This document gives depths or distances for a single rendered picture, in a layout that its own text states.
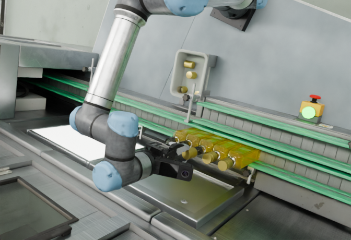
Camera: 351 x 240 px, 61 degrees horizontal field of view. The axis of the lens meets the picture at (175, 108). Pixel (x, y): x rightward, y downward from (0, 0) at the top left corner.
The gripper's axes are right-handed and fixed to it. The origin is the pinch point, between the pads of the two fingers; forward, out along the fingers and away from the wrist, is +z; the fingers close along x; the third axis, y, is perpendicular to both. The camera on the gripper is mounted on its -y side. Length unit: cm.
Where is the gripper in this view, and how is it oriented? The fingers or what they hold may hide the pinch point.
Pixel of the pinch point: (187, 154)
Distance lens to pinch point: 100.8
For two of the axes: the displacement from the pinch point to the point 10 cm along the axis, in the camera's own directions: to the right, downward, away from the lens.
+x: -1.8, 9.6, 2.0
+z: 5.7, -0.6, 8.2
